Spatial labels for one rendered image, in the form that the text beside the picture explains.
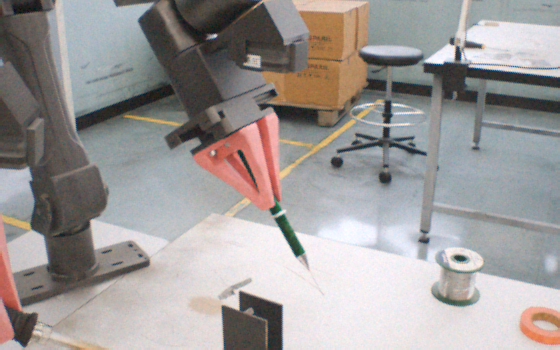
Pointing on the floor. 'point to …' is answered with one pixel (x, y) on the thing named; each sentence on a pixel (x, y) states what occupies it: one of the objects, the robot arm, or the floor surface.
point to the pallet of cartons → (326, 61)
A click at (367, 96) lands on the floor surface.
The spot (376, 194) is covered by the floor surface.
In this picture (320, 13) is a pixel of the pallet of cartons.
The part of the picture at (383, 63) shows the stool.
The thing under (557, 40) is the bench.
